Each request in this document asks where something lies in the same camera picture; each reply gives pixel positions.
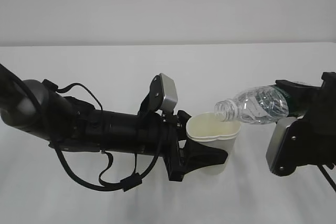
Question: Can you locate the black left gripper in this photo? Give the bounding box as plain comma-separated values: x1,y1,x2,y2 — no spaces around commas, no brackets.
159,110,228,182

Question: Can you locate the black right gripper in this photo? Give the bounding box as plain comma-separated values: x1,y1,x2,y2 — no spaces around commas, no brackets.
275,72,335,167

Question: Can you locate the white paper cup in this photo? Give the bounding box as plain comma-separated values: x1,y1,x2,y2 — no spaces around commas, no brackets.
186,112,242,177

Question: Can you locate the clear green-label water bottle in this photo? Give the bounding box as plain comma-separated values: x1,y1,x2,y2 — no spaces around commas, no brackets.
214,85,297,125

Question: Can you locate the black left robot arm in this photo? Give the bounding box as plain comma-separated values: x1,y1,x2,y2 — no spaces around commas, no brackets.
1,67,228,191

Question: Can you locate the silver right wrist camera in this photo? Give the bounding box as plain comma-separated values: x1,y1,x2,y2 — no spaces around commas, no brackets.
266,117,298,177

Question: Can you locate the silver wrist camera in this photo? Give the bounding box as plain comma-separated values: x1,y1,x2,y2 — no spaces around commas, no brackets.
266,117,298,177
138,73,178,116

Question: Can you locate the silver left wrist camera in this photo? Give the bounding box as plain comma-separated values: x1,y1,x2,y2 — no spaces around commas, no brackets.
138,73,178,116

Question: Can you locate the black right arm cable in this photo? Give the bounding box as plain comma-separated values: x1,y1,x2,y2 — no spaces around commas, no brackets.
317,163,336,193

